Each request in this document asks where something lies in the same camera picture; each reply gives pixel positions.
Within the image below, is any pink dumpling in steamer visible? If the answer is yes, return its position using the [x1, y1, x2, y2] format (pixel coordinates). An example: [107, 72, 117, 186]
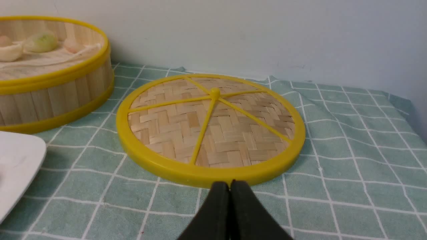
[63, 38, 85, 54]

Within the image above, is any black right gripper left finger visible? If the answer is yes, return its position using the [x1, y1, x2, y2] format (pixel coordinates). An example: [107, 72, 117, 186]
[177, 181, 230, 240]

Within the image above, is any bamboo steamer lid yellow rim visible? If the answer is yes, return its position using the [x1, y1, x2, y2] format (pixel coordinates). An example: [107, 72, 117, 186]
[116, 74, 306, 188]

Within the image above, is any white square plate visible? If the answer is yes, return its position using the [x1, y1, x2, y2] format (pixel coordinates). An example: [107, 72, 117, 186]
[0, 132, 47, 222]

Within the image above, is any green checked tablecloth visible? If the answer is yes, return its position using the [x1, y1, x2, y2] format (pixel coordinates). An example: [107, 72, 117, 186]
[1, 63, 427, 240]

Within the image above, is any white dumpling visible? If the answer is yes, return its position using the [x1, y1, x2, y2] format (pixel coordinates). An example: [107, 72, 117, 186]
[0, 44, 23, 62]

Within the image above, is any bamboo steamer basket yellow rim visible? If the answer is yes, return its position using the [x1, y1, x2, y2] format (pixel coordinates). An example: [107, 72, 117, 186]
[0, 16, 114, 134]

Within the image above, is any green dumpling in steamer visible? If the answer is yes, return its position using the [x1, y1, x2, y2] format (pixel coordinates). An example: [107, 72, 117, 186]
[23, 31, 58, 53]

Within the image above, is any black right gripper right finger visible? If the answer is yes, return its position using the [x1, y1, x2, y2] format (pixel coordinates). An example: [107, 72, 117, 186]
[229, 180, 293, 240]

